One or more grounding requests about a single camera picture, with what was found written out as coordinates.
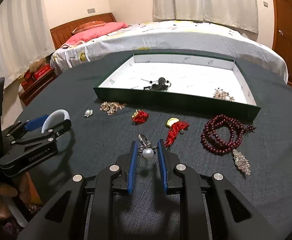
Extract wooden nightstand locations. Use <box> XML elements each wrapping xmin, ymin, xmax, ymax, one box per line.
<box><xmin>18</xmin><ymin>68</ymin><xmax>57</xmax><ymax>106</ymax></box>

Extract white jade bangle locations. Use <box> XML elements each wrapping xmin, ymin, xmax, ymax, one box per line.
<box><xmin>41</xmin><ymin>109</ymin><xmax>70</xmax><ymax>134</ymax></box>

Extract silver pearl ring pendant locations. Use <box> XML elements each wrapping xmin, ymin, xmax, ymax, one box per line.
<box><xmin>138</xmin><ymin>134</ymin><xmax>157</xmax><ymax>160</ymax></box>

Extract pearl flower brooch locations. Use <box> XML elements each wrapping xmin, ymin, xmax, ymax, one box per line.
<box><xmin>84</xmin><ymin>109</ymin><xmax>94</xmax><ymax>118</ymax></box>

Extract black cord pendant necklace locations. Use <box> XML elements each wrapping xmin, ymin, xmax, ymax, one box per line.
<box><xmin>140</xmin><ymin>76</ymin><xmax>172</xmax><ymax>92</ymax></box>

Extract pink pillow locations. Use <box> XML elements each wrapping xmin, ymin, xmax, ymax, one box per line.
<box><xmin>61</xmin><ymin>22</ymin><xmax>129</xmax><ymax>49</ymax></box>

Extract wooden headboard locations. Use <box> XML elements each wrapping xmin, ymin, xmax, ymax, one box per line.
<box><xmin>50</xmin><ymin>12</ymin><xmax>116</xmax><ymax>50</ymax></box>

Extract bed with white sheet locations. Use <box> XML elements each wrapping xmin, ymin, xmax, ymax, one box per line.
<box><xmin>50</xmin><ymin>21</ymin><xmax>288</xmax><ymax>81</ymax></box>

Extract wooden door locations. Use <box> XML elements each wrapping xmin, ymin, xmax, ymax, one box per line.
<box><xmin>273</xmin><ymin>0</ymin><xmax>292</xmax><ymax>83</ymax></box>

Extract orange pillow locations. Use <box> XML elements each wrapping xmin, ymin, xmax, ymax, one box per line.
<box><xmin>71</xmin><ymin>21</ymin><xmax>106</xmax><ymax>35</ymax></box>

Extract white left curtain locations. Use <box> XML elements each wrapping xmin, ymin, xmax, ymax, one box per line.
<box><xmin>0</xmin><ymin>0</ymin><xmax>55</xmax><ymax>87</ymax></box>

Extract dark red bead mala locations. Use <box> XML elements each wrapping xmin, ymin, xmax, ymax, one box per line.
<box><xmin>200</xmin><ymin>114</ymin><xmax>256</xmax><ymax>156</ymax></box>

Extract white window curtain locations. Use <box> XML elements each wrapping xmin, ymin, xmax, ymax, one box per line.
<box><xmin>153</xmin><ymin>0</ymin><xmax>258</xmax><ymax>34</ymax></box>

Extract pink crystal bracelet in tray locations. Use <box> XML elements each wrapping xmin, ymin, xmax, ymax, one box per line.
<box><xmin>212</xmin><ymin>87</ymin><xmax>236</xmax><ymax>103</ymax></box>

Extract brown plush toy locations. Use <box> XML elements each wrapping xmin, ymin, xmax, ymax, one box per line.
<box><xmin>29</xmin><ymin>58</ymin><xmax>46</xmax><ymax>73</ymax></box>

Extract wall switch plate left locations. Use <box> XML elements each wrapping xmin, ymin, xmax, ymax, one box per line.
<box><xmin>87</xmin><ymin>8</ymin><xmax>96</xmax><ymax>14</ymax></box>

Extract dark grey table cloth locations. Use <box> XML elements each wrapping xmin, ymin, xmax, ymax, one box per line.
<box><xmin>19</xmin><ymin>52</ymin><xmax>292</xmax><ymax>239</ymax></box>

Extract small red tassel charm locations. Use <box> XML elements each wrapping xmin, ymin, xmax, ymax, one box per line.
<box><xmin>131</xmin><ymin>109</ymin><xmax>149</xmax><ymax>125</ymax></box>

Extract person left hand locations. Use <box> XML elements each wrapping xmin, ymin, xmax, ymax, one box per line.
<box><xmin>0</xmin><ymin>173</ymin><xmax>31</xmax><ymax>219</ymax></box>

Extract long red tassel charm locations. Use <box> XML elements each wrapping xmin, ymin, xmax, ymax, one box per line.
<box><xmin>164</xmin><ymin>118</ymin><xmax>190</xmax><ymax>147</ymax></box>

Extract silver crystal tassel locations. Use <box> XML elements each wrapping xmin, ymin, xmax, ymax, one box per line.
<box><xmin>232</xmin><ymin>149</ymin><xmax>251</xmax><ymax>176</ymax></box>

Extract red box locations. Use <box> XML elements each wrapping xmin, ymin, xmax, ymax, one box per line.
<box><xmin>32</xmin><ymin>63</ymin><xmax>51</xmax><ymax>81</ymax></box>

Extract pink bead bracelet pile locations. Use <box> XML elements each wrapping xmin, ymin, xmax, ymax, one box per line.
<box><xmin>99</xmin><ymin>101</ymin><xmax>127</xmax><ymax>116</ymax></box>

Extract green shallow tray box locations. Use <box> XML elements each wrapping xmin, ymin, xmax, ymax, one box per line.
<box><xmin>94</xmin><ymin>51</ymin><xmax>261</xmax><ymax>122</ymax></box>

